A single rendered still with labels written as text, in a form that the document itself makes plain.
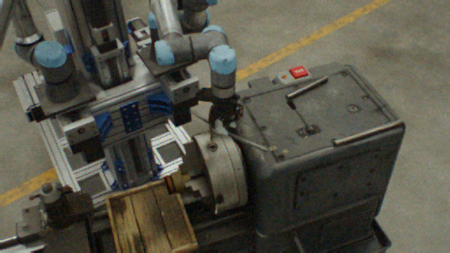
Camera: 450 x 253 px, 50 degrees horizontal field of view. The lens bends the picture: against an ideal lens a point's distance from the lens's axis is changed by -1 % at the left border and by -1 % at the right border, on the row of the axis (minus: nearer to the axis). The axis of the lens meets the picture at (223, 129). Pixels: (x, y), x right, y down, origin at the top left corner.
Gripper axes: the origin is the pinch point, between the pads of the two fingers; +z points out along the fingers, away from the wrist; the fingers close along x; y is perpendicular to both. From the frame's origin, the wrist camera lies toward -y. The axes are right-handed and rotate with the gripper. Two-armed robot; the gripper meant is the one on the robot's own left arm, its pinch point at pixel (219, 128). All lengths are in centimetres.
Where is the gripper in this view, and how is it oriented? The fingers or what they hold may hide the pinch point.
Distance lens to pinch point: 165.5
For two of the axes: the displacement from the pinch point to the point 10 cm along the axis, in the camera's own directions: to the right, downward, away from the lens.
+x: 6.5, -5.9, 4.7
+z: 0.1, 6.3, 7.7
